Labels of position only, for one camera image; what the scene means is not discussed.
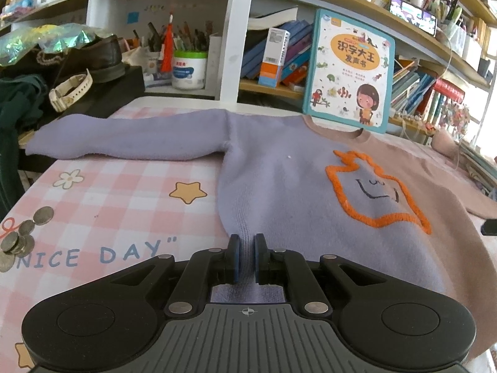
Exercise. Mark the black box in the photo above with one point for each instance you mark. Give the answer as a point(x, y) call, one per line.
point(116, 89)

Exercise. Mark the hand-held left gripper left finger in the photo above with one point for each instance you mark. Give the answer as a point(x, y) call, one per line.
point(235, 262)

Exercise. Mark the cream wristwatch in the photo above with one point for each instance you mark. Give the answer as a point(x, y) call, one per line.
point(73, 87)

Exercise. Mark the iridescent foil wrap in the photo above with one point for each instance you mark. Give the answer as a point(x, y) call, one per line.
point(46, 37)

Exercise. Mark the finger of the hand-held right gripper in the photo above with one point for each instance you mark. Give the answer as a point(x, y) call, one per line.
point(490, 228)

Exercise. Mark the dark green cloth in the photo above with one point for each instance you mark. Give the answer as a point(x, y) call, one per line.
point(15, 105)

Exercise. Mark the red tassel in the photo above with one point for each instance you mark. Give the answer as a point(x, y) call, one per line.
point(167, 46)

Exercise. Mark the smartphone with lit screen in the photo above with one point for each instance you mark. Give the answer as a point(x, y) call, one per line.
point(413, 13)

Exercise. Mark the brown leather shoe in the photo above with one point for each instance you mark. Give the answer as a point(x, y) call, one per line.
point(93, 56)

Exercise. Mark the white tub with green lid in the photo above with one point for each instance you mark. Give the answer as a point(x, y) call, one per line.
point(189, 70)

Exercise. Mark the purple and pink knit sweater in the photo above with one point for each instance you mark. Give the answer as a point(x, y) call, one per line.
point(279, 171)

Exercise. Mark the row of colourful books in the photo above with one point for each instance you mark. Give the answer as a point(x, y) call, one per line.
point(427, 93)

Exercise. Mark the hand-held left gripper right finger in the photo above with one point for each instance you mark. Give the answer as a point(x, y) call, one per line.
point(258, 262)

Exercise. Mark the orange and white carton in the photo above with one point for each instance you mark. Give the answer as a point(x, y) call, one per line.
point(273, 56)

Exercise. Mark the bunch of pens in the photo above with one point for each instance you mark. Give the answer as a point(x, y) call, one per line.
point(178, 37)

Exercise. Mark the pile of coins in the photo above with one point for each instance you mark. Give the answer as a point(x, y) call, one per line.
point(17, 243)

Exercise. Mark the children's picture book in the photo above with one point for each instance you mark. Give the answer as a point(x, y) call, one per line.
point(349, 70)

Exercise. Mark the white bookshelf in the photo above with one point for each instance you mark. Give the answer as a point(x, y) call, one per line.
point(233, 46)

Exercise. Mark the stack of blue books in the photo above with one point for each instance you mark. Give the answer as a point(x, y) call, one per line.
point(299, 46)

